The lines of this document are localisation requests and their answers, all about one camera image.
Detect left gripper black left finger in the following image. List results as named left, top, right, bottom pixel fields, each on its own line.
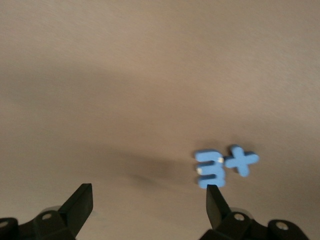
left=0, top=183, right=94, bottom=240

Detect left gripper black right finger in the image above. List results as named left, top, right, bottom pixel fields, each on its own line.
left=199, top=184, right=311, bottom=240

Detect blue letter m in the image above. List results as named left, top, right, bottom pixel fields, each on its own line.
left=194, top=149, right=227, bottom=190

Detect blue letter x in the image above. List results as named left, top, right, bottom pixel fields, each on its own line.
left=223, top=144, right=260, bottom=178

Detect brown table mat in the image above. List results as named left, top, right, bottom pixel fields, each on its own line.
left=0, top=0, right=320, bottom=240

